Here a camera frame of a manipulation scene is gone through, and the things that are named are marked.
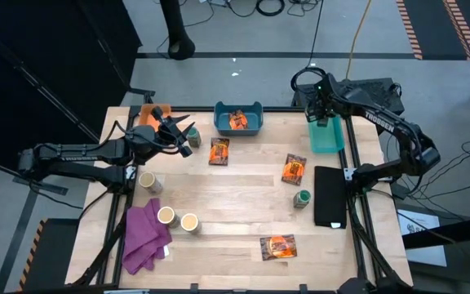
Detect coiled black cable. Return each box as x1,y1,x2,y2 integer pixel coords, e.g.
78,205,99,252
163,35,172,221
255,0,286,17

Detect black hazard-striped floor mat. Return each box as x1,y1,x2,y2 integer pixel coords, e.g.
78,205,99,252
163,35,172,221
396,0,470,62
17,218,82,293

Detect black aluminium table frame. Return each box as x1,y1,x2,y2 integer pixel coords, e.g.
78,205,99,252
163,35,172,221
65,105,414,293

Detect tan-lid seasoning jar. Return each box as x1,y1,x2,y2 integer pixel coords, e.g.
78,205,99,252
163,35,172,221
157,206,181,229
180,212,202,236
137,171,165,196

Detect black curtain partition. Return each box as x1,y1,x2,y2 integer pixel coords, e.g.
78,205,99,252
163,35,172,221
0,0,143,176

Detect taco seasoning packet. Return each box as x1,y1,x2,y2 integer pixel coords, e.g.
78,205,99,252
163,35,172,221
259,234,298,261
281,153,308,187
208,137,231,167
228,109,249,131

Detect purple cloth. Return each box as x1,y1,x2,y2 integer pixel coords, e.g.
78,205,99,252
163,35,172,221
121,198,174,275

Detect teal plastic bin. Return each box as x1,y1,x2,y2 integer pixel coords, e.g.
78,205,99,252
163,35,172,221
308,116,346,155

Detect yellow cable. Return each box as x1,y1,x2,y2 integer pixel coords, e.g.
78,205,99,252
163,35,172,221
344,0,373,81

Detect white sheet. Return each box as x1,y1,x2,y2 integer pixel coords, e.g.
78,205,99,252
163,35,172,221
397,208,448,268

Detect black perforated computer case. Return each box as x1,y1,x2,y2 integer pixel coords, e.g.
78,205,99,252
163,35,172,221
290,77,406,136

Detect black padded pole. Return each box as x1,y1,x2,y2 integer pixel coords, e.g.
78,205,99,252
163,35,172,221
159,0,197,61

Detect black beam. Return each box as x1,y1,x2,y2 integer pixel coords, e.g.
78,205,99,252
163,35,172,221
401,214,470,251

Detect black cable with loop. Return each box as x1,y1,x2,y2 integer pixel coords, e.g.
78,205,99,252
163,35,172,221
290,0,328,93

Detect dark blue plastic bin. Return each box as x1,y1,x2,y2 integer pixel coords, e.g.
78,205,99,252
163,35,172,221
213,100,264,136

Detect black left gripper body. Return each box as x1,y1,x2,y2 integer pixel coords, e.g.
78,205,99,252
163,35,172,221
125,105,194,159

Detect orange plastic bin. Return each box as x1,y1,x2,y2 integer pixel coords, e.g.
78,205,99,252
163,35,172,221
137,103,173,131

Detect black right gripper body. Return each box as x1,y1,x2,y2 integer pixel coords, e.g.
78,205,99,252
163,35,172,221
304,72,339,123

